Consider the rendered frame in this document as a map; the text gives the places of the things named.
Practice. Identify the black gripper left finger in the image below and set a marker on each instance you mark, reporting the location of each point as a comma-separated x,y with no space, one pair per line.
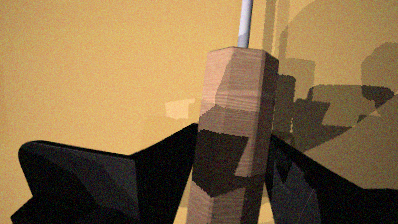
147,186

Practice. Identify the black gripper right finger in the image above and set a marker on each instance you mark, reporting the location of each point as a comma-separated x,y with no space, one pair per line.
301,191

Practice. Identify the wooden-handled tool with metal shaft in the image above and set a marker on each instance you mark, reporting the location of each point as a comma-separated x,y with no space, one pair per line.
234,132

